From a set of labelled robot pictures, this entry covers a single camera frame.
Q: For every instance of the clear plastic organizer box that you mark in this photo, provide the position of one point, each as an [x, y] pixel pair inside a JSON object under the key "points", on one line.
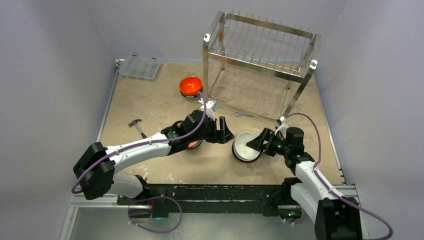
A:
{"points": [[139, 68]]}

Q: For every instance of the stainless steel dish rack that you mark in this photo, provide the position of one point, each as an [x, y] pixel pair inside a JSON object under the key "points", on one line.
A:
{"points": [[257, 65]]}

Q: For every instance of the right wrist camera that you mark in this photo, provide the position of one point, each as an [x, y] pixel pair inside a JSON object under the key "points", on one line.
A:
{"points": [[281, 126]]}

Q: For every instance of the white bowl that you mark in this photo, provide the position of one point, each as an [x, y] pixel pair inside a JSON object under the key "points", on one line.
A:
{"points": [[241, 151]]}

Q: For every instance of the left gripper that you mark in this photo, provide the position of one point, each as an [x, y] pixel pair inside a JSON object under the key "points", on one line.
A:
{"points": [[221, 136]]}

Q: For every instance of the black hammer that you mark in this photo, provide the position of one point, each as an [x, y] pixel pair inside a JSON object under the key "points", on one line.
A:
{"points": [[135, 123]]}

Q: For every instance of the silver wrench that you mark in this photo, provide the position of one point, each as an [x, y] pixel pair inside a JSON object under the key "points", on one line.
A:
{"points": [[243, 114]]}

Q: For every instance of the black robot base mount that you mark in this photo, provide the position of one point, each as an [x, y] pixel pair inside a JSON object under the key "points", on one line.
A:
{"points": [[269, 200]]}

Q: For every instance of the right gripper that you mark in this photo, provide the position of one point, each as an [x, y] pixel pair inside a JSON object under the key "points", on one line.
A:
{"points": [[268, 143]]}

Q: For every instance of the solid orange bowl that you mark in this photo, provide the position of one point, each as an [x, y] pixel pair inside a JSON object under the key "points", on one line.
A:
{"points": [[190, 85]]}

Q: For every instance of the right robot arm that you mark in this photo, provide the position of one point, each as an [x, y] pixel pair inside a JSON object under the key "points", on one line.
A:
{"points": [[335, 216]]}

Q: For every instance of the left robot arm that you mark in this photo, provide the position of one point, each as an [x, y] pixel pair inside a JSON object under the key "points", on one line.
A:
{"points": [[97, 169]]}

